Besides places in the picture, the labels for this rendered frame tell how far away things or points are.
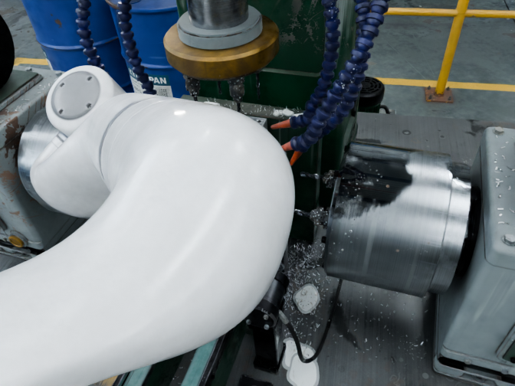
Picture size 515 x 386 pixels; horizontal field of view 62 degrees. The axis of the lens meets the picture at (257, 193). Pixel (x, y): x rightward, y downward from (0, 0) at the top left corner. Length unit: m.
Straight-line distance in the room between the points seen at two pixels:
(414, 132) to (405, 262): 0.78
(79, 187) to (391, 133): 1.10
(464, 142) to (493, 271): 0.79
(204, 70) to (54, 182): 0.29
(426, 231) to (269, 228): 0.51
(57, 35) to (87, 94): 2.23
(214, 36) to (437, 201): 0.40
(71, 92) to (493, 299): 0.63
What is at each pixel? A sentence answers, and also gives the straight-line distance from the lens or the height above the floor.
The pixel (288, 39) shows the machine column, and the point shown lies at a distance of 0.90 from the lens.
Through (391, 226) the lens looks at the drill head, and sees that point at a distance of 0.68.
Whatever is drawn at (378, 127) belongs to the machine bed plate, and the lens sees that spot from 1.43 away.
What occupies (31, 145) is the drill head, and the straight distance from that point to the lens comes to 0.94.
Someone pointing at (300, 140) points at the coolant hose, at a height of 1.23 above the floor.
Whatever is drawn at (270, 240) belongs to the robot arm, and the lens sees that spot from 0.18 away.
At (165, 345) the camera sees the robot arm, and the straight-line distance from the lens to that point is 0.16.
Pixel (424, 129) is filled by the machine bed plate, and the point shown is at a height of 0.80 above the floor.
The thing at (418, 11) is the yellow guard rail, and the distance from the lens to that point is 2.93.
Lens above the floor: 1.62
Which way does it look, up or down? 44 degrees down
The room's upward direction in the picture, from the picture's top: 5 degrees counter-clockwise
